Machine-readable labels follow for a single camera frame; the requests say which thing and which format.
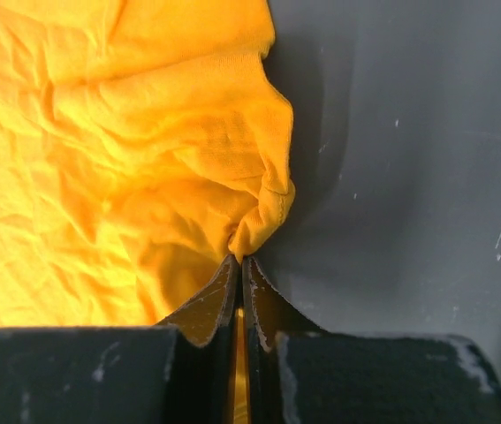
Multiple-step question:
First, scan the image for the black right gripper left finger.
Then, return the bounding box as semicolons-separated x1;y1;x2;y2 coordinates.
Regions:
0;256;238;423

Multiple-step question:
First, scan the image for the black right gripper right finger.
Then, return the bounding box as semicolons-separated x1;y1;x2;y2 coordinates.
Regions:
241;257;501;423

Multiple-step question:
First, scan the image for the orange t shirt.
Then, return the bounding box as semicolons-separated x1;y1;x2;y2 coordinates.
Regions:
0;1;295;328

